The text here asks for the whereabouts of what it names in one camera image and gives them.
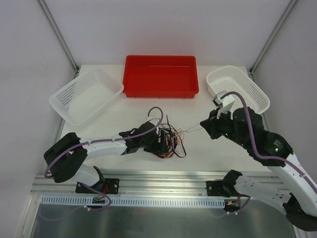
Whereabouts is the black USB cable bundle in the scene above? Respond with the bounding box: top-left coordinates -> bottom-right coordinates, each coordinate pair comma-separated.
155,115 -> 188,161

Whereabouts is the orange thin wire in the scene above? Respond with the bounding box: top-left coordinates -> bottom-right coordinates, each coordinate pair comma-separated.
156,128 -> 191,159

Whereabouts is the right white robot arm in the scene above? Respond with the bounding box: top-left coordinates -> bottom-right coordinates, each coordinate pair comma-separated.
200,108 -> 317,232

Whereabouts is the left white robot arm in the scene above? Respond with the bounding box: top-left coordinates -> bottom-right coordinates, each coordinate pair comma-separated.
44,122 -> 167,194

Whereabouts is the white oval perforated basket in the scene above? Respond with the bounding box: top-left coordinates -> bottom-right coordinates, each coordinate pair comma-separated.
206,65 -> 270,115

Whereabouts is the red plastic bin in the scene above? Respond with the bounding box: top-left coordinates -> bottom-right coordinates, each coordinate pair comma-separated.
123,55 -> 199,99

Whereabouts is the translucent white rectangular basket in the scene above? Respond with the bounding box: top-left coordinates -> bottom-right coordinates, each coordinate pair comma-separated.
49,68 -> 124,127

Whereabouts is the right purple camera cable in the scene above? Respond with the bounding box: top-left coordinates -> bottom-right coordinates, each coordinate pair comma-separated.
217,91 -> 317,194

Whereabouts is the purple camera cable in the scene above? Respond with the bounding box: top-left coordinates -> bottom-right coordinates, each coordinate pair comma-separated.
217,91 -> 317,194
44,106 -> 164,179

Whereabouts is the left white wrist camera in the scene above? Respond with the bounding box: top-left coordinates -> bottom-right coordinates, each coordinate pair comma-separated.
147,116 -> 162,126

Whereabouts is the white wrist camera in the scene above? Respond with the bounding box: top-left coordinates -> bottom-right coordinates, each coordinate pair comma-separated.
147,116 -> 162,126
212,91 -> 235,119

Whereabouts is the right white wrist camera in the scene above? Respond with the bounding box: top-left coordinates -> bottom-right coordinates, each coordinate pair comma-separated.
212,91 -> 235,119

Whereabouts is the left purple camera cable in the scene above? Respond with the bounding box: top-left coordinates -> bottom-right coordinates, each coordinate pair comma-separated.
44,106 -> 164,179

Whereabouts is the aluminium mounting rail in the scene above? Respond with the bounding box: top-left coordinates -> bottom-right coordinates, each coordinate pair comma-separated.
29,168 -> 295,199

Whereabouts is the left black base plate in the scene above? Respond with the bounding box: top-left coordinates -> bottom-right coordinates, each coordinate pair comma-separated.
75,178 -> 120,194

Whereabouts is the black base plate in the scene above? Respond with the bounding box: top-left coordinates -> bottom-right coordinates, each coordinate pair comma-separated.
75,178 -> 120,194
206,180 -> 226,196

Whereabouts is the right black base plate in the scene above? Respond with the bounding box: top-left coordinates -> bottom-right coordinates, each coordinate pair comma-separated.
206,180 -> 226,196

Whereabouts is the white slotted cable duct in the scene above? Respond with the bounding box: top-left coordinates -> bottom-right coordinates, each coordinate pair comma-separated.
41,195 -> 225,209

